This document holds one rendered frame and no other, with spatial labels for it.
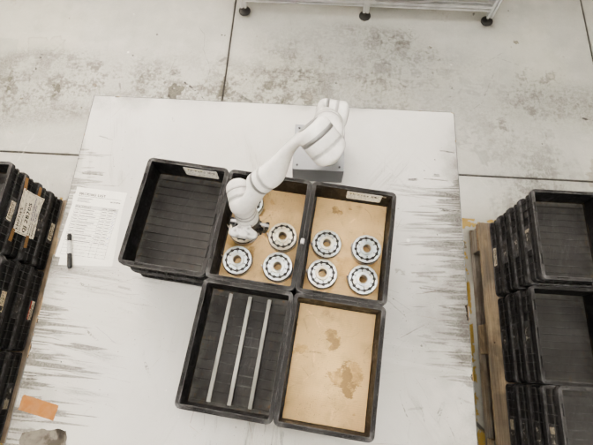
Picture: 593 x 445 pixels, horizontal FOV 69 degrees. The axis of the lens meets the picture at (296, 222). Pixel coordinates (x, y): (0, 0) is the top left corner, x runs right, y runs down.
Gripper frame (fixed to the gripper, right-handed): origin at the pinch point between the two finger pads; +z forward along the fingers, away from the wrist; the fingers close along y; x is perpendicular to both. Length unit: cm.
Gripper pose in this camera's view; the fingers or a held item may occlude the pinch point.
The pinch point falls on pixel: (251, 230)
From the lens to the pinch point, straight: 152.9
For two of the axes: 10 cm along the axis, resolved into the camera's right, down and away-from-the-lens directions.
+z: 0.2, 3.3, 9.4
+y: -9.9, -1.4, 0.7
